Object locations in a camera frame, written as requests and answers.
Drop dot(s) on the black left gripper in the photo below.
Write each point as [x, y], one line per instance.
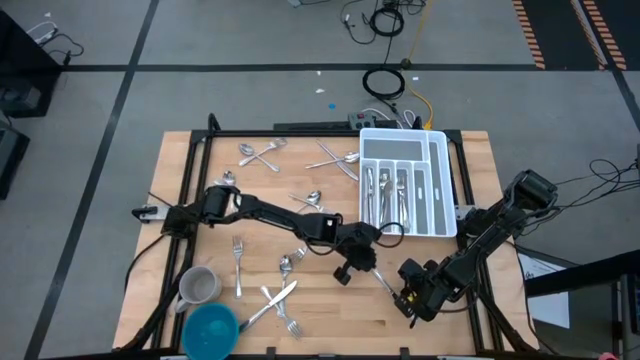
[361, 247]

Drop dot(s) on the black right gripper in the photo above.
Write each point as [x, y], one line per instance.
[425, 285]

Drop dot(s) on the silver fork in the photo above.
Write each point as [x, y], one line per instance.
[402, 192]
[238, 275]
[298, 255]
[295, 327]

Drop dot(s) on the grey ceramic mug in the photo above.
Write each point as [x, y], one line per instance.
[201, 285]

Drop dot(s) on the teal bowl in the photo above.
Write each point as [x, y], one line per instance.
[210, 332]

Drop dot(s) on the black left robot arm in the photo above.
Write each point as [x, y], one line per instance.
[280, 215]

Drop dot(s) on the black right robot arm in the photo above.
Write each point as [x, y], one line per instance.
[500, 225]

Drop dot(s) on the white plastic cutlery tray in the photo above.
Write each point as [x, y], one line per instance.
[392, 150]

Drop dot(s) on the white paper sheet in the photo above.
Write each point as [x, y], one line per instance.
[547, 305]

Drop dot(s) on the pile of silver cutlery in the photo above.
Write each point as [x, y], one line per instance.
[280, 133]

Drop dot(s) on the grey power strip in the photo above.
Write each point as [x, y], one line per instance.
[361, 120]

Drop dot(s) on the black workbench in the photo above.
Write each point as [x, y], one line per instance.
[575, 277]

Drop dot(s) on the small red object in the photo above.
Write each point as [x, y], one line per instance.
[607, 356]

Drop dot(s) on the black hazard-striped floor mat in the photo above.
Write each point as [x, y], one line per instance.
[560, 30]

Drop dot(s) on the black equipment case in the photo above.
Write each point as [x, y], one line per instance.
[10, 160]

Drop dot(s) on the black cabinet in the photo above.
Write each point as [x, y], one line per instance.
[20, 60]

